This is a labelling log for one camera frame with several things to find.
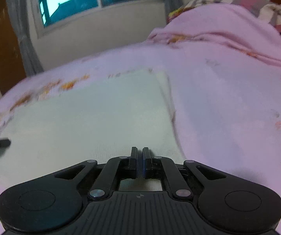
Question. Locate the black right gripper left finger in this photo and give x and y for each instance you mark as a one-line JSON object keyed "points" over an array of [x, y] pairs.
{"points": [[110, 174]]}

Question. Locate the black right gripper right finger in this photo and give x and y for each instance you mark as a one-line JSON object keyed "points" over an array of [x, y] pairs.
{"points": [[165, 170]]}

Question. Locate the pale yellow-green small garment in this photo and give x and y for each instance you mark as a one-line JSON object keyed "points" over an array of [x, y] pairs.
{"points": [[101, 121]]}

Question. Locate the brown wooden door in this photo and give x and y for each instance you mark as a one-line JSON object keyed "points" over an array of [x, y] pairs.
{"points": [[11, 65]]}

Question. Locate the pink floral bed sheet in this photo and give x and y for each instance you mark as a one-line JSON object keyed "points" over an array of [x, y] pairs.
{"points": [[227, 104]]}

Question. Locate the grey curtain left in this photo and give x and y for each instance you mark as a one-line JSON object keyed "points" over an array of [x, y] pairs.
{"points": [[18, 14]]}

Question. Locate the pink bunched blanket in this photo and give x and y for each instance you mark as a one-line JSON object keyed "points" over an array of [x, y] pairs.
{"points": [[228, 25]]}

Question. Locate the striped floral pillow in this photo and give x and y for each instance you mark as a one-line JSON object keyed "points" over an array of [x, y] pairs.
{"points": [[262, 9]]}

